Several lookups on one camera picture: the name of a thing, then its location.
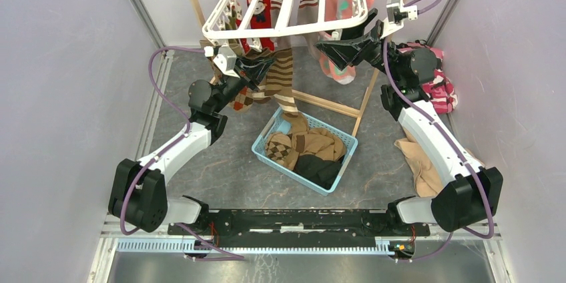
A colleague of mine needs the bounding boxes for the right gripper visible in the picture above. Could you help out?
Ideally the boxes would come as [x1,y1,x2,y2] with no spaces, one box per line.
[314,8,402,83]

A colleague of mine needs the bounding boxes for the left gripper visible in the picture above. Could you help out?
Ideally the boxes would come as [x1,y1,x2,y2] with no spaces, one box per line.
[212,53,276,113]

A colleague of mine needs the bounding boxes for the brown striped sock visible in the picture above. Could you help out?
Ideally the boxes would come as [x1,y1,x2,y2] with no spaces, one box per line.
[252,85,272,104]
[263,48,299,117]

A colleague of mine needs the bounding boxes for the beige argyle sock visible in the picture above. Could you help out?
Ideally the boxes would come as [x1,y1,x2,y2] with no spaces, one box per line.
[228,87,254,113]

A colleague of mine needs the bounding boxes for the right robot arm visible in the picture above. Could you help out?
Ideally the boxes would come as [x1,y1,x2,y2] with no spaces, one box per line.
[315,0,503,239]

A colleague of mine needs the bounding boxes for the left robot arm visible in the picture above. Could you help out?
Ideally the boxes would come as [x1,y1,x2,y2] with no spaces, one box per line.
[108,44,276,236]

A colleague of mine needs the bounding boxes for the white plastic clip hanger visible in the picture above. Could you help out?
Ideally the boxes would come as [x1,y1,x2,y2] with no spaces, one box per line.
[202,0,368,45]

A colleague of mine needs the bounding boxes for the pink patterned sock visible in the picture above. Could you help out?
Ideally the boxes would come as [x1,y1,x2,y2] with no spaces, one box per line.
[316,0,376,86]

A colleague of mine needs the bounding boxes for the grey sock striped cuff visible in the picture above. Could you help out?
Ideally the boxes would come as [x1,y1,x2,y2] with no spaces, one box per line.
[270,0,320,58]

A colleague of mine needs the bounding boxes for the pink camouflage bag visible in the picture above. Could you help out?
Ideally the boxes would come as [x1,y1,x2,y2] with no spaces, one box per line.
[396,39,458,114]

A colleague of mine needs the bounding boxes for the black garment in basket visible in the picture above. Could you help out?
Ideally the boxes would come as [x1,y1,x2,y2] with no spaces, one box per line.
[293,155,343,190]

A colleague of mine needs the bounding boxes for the beige cloth on floor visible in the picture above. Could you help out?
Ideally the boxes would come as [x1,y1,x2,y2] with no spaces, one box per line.
[394,130,483,199]

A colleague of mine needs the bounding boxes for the wooden rack frame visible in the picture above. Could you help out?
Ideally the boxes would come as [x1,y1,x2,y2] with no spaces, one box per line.
[176,0,421,138]

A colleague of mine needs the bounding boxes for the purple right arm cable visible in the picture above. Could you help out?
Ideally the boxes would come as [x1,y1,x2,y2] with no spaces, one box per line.
[382,0,496,263]

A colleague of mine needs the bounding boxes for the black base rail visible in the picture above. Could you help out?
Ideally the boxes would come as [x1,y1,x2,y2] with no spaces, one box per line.
[168,209,431,248]

